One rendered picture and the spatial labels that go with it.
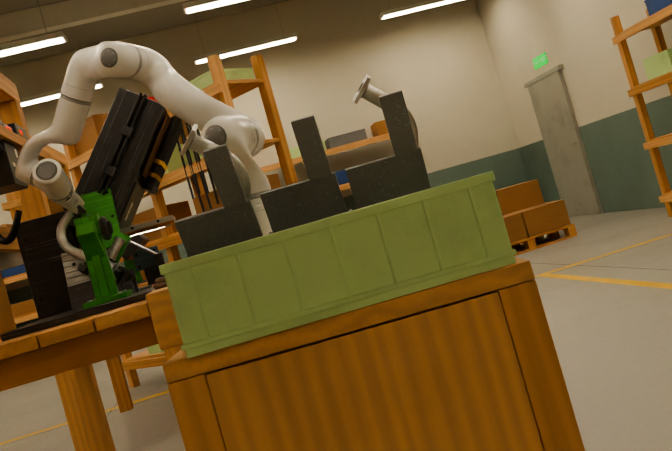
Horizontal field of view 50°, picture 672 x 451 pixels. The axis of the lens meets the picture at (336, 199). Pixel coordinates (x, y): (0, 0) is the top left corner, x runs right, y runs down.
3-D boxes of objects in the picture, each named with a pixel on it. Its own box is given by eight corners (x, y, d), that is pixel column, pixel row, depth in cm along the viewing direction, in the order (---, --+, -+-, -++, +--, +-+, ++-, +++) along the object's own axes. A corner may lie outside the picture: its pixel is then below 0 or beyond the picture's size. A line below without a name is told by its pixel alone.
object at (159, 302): (216, 298, 333) (207, 267, 334) (214, 334, 186) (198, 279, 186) (186, 306, 331) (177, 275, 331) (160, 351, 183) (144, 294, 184)
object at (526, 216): (539, 238, 901) (523, 182, 903) (577, 235, 824) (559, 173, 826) (456, 265, 866) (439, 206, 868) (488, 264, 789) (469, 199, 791)
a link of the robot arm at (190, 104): (232, 168, 194) (257, 166, 210) (255, 131, 191) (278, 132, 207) (99, 68, 204) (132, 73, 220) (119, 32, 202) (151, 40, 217)
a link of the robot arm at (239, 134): (279, 193, 202) (257, 111, 203) (252, 197, 185) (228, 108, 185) (241, 203, 206) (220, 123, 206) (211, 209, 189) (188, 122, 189)
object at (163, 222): (177, 224, 275) (174, 216, 275) (174, 222, 259) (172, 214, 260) (74, 252, 269) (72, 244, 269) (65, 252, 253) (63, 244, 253)
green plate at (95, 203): (127, 249, 250) (115, 195, 256) (123, 243, 243) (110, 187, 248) (94, 258, 248) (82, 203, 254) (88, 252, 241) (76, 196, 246)
